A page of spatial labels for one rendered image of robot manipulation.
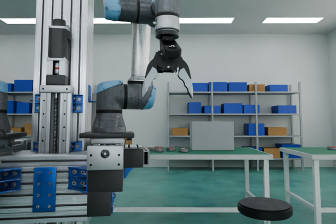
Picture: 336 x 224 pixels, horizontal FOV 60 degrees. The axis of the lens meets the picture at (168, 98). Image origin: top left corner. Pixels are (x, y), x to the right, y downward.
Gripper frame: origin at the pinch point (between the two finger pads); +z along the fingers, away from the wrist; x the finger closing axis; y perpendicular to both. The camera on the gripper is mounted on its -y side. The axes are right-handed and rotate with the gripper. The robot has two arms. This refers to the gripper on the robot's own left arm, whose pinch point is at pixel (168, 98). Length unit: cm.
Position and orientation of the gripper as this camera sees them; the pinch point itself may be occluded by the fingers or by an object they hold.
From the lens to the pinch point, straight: 84.9
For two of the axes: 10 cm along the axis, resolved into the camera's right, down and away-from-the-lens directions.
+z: 0.0, 10.0, -0.8
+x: -9.9, -0.1, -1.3
